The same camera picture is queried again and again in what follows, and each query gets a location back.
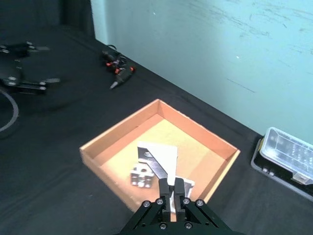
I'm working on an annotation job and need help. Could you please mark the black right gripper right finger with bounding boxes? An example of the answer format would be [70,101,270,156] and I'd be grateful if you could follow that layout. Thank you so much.
[174,178,232,232]

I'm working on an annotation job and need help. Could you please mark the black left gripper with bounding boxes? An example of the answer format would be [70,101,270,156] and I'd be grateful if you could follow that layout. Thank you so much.
[0,41,61,95]

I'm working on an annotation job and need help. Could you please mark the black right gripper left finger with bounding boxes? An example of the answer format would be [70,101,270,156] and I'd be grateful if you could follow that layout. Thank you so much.
[120,178,171,235]

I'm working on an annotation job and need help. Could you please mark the shallow brown cardboard tray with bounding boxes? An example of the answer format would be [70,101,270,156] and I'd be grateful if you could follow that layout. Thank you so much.
[79,98,242,213]

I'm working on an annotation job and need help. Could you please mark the black table cloth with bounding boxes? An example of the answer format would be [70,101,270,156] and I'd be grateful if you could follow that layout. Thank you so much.
[0,24,313,235]

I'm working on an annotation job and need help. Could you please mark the clear plastic case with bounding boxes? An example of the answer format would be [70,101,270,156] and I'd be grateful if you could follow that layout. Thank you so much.
[250,126,313,203]

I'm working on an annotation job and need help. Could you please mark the thin grey cable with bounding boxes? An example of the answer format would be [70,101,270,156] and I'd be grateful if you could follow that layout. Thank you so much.
[0,89,20,133]

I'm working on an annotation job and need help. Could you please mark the black corded tool orange parts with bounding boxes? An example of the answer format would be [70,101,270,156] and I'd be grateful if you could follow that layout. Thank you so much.
[101,44,137,91]

